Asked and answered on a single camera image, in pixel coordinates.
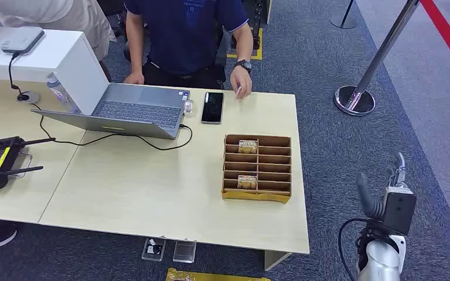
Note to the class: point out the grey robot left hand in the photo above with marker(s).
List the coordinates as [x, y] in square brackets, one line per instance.
[364, 194]

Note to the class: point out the person's right hand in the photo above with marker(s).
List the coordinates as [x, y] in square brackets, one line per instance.
[134, 78]

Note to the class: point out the person's left hand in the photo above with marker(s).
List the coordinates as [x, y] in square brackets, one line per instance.
[241, 83]

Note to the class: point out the hotel key card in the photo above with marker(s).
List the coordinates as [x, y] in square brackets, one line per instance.
[238, 92]
[247, 182]
[248, 146]

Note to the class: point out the person's left forearm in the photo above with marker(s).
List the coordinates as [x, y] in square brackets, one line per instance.
[244, 44]

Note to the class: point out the person's right forearm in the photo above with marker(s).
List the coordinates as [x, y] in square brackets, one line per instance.
[133, 42]

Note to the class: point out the person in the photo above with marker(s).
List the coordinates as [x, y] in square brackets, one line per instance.
[54, 11]
[182, 35]

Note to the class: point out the brown cardboard card organizer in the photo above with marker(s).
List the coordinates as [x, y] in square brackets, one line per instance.
[273, 151]

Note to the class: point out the black wristwatch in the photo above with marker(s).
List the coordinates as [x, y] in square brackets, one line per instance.
[243, 64]

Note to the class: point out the yellow floor tape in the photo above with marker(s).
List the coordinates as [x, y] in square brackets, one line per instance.
[244, 57]

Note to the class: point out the grey laptop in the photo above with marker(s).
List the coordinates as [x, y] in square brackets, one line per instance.
[139, 110]

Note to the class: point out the black smartphone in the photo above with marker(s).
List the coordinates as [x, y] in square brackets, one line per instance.
[212, 108]

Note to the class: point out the small clear plastic case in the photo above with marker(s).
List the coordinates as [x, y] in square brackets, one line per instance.
[188, 107]

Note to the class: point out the black stand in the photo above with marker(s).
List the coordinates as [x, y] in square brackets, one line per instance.
[257, 23]

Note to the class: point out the clear plastic water bottle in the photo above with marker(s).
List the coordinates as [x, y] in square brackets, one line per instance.
[60, 95]

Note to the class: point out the white cabinet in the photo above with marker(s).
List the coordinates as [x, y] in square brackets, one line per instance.
[34, 58]

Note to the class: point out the pale table leg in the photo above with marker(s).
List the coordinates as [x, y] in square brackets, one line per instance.
[275, 259]

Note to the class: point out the grey flat electronic box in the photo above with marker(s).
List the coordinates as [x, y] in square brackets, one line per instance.
[22, 39]

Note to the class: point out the clear acrylic stand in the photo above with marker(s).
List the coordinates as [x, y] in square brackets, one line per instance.
[154, 249]
[184, 252]

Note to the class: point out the gold flat box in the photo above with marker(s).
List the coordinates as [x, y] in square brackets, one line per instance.
[209, 276]

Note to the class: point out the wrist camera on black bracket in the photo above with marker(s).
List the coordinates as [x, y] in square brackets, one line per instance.
[399, 211]

